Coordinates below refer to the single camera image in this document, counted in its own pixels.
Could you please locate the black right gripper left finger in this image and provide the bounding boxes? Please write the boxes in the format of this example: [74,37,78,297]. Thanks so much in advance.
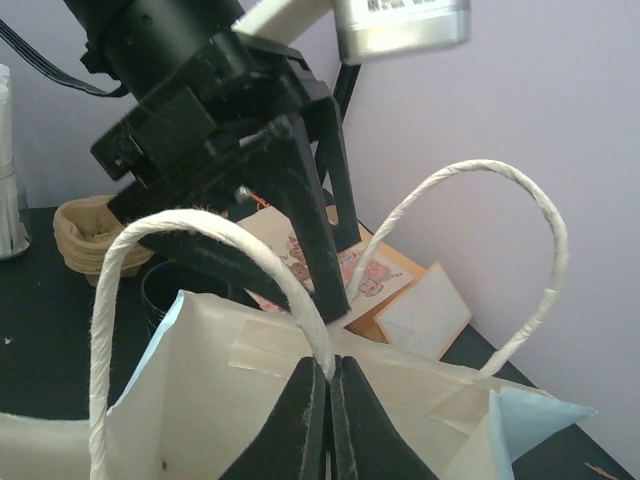
[222,357,327,479]

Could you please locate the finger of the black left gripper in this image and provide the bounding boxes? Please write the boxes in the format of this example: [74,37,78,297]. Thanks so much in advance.
[243,114,350,324]

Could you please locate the white plastic cutlery pile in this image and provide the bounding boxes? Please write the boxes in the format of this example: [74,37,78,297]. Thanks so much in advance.
[1,65,31,260]

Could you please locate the light blue paper bag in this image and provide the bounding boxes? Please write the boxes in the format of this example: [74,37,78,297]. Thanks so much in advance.
[1,159,593,479]

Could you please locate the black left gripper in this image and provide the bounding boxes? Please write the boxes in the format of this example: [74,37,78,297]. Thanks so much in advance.
[79,29,361,314]

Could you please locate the rubber bands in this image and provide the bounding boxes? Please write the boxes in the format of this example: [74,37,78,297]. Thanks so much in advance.
[249,193,270,210]

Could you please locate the illustrated greeting card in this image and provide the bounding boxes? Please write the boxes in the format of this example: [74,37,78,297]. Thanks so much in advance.
[239,207,413,325]

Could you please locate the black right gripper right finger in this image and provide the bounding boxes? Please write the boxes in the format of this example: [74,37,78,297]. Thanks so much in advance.
[329,356,436,480]

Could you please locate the brown pulp cup carrier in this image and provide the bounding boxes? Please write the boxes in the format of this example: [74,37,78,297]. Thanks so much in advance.
[53,195,124,286]

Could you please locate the black coffee cup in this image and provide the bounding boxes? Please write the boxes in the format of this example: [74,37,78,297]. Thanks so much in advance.
[141,261,233,337]

